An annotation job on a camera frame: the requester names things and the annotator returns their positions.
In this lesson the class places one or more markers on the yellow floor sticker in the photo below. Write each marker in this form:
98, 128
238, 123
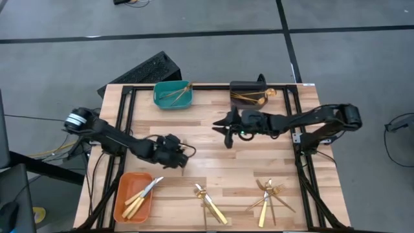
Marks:
39, 215

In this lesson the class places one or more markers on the dark grey plastic bin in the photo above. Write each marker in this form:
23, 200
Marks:
246, 84

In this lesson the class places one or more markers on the silver mounting plate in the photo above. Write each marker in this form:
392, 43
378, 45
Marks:
296, 137

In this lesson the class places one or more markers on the grey panel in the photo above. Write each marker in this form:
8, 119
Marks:
4, 129

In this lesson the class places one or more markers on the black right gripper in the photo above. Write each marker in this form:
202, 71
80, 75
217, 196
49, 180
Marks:
255, 121

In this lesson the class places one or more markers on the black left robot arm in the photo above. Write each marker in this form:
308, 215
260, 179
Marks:
110, 137

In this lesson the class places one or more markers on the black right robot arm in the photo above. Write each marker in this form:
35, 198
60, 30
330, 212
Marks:
307, 118

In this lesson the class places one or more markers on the black stand base bar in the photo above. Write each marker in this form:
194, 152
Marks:
48, 168

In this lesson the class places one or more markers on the gold spoon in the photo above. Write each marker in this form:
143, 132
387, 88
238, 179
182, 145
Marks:
242, 96
261, 101
271, 93

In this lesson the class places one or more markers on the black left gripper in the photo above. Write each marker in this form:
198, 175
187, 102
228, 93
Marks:
168, 152

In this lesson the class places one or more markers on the teal plastic bin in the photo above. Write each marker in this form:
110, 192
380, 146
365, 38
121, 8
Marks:
165, 88

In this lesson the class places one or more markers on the black plastic bracket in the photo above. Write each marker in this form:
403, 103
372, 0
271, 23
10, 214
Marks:
262, 79

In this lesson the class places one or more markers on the orange plastic bin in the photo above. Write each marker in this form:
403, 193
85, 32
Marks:
129, 184

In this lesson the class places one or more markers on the black computer tower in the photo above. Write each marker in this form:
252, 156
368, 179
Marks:
145, 72

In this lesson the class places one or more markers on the gold fork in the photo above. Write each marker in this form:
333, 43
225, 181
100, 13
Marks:
273, 213
205, 217
191, 84
278, 188
259, 184
210, 212
187, 89

